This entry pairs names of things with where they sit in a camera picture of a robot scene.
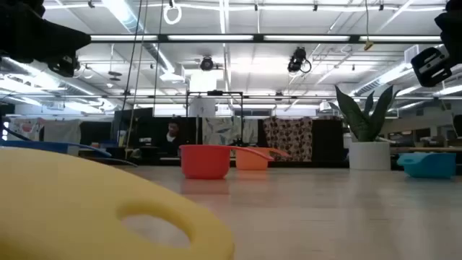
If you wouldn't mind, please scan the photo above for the orange measuring cup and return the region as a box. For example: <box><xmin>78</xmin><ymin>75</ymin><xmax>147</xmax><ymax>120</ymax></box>
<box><xmin>230</xmin><ymin>147</ymin><xmax>290</xmax><ymax>171</ymax></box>

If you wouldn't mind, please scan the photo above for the red measuring cup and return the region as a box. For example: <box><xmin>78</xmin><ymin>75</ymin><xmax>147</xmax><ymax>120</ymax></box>
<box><xmin>179</xmin><ymin>144</ymin><xmax>275</xmax><ymax>181</ymax></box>

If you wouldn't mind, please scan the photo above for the dark blue measuring cup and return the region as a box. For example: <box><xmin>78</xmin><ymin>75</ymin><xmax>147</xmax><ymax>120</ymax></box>
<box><xmin>84</xmin><ymin>156</ymin><xmax>139</xmax><ymax>168</ymax></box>

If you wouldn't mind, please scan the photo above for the yellow measuring cup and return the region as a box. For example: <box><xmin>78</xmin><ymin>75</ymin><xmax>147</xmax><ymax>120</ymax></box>
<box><xmin>0</xmin><ymin>147</ymin><xmax>236</xmax><ymax>260</ymax></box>

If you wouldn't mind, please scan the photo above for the teal measuring cup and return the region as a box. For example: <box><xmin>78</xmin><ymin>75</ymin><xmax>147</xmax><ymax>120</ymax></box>
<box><xmin>396</xmin><ymin>151</ymin><xmax>458</xmax><ymax>180</ymax></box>

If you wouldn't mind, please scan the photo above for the leaf print cloth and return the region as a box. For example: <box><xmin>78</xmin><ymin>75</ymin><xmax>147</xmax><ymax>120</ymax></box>
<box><xmin>201</xmin><ymin>117</ymin><xmax>259</xmax><ymax>147</ymax></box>

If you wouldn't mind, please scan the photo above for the brown dotted cloth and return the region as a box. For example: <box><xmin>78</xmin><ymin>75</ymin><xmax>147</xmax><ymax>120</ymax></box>
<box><xmin>262</xmin><ymin>116</ymin><xmax>314</xmax><ymax>163</ymax></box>

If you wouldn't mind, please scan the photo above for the person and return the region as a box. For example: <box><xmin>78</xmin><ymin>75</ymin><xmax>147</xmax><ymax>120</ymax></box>
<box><xmin>162</xmin><ymin>121</ymin><xmax>187</xmax><ymax>157</ymax></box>

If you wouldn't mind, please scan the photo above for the black partition panel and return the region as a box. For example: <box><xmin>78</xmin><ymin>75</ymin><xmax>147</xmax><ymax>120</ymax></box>
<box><xmin>311</xmin><ymin>118</ymin><xmax>344</xmax><ymax>163</ymax></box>

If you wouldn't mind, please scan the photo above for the black overhead rig beam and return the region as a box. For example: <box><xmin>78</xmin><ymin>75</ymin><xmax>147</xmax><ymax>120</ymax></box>
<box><xmin>88</xmin><ymin>32</ymin><xmax>444</xmax><ymax>45</ymax></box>

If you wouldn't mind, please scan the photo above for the black monitor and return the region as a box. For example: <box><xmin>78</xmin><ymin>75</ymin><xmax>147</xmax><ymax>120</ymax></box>
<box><xmin>113</xmin><ymin>107</ymin><xmax>154</xmax><ymax>149</ymax></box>

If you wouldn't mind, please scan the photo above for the snake plant in white pot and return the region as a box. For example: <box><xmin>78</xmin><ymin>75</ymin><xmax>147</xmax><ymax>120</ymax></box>
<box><xmin>334</xmin><ymin>84</ymin><xmax>402</xmax><ymax>171</ymax></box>

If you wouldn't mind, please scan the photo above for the plain white cloth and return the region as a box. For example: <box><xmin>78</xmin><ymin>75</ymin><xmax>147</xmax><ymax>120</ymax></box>
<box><xmin>42</xmin><ymin>118</ymin><xmax>82</xmax><ymax>145</ymax></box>

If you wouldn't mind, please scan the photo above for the colourful print cloth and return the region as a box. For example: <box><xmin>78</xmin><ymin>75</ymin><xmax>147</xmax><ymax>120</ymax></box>
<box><xmin>7</xmin><ymin>117</ymin><xmax>46</xmax><ymax>142</ymax></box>

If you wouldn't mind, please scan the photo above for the black metal stand frame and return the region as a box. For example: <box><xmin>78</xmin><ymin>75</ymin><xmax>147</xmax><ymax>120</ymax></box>
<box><xmin>185</xmin><ymin>90</ymin><xmax>245</xmax><ymax>160</ymax></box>

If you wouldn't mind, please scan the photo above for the round black ceiling camera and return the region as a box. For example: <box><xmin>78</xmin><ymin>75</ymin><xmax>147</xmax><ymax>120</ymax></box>
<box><xmin>199</xmin><ymin>55</ymin><xmax>216</xmax><ymax>72</ymax></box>

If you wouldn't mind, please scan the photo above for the black table frame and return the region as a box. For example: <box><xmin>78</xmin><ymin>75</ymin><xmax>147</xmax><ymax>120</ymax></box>
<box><xmin>118</xmin><ymin>157</ymin><xmax>462</xmax><ymax>176</ymax></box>

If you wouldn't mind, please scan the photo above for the black ceiling camera with cable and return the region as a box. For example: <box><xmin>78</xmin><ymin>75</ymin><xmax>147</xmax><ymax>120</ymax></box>
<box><xmin>287</xmin><ymin>45</ymin><xmax>313</xmax><ymax>74</ymax></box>

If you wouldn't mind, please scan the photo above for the white hanging ring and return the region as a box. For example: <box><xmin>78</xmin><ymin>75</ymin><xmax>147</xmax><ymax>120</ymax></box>
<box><xmin>162</xmin><ymin>2</ymin><xmax>183</xmax><ymax>26</ymax></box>

